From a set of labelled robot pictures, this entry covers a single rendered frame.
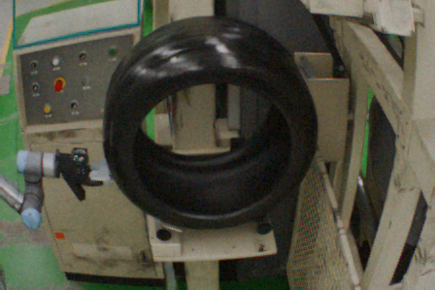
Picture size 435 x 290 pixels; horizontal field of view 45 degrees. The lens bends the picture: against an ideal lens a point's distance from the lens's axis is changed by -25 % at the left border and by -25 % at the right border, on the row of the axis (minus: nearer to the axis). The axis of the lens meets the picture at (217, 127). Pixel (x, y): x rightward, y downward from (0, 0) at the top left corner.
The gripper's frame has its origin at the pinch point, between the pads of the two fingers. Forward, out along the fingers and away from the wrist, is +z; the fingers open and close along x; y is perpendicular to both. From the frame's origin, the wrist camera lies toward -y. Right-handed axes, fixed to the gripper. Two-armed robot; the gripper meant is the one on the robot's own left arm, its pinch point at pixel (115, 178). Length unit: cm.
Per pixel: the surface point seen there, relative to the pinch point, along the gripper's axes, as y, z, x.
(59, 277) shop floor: -109, -36, 54
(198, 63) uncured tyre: 40.6, 18.6, -10.9
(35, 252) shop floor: -111, -53, 74
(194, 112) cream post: 7.1, 23.9, 26.5
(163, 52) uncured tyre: 41.0, 10.7, -6.3
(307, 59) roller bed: 24, 58, 35
